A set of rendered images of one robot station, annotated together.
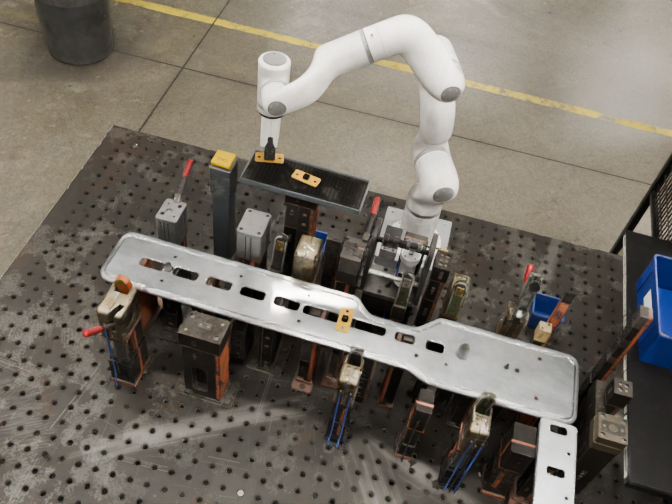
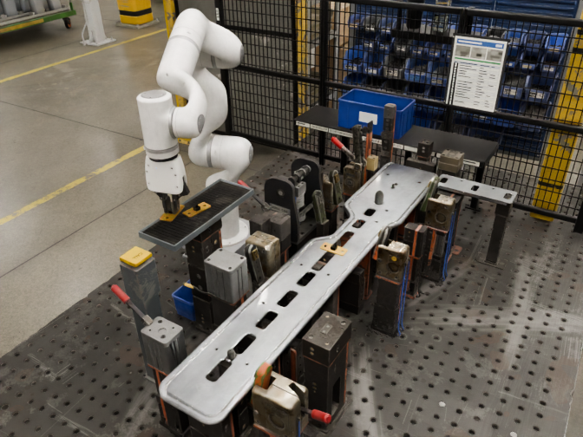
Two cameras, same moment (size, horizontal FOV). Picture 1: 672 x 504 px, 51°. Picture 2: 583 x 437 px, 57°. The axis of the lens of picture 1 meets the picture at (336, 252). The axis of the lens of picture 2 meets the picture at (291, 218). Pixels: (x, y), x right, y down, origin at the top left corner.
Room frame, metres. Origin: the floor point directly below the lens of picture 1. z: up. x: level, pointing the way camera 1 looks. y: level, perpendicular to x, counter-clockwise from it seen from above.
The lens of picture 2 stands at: (0.69, 1.26, 2.00)
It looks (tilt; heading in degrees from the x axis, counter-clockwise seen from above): 32 degrees down; 295
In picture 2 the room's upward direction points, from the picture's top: 1 degrees counter-clockwise
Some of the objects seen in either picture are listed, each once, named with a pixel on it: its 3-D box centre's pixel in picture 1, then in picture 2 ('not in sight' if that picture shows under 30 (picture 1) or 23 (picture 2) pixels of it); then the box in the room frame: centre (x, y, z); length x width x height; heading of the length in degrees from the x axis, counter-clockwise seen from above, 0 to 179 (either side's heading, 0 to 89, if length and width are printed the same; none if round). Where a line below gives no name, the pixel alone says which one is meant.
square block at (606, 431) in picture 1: (586, 457); (446, 192); (0.93, -0.77, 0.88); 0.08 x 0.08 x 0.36; 82
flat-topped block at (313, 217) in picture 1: (299, 233); (207, 272); (1.52, 0.13, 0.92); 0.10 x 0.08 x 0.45; 82
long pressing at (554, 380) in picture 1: (336, 321); (332, 254); (1.16, -0.04, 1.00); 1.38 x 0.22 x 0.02; 82
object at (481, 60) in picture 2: not in sight; (475, 74); (0.93, -1.05, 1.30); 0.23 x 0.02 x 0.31; 172
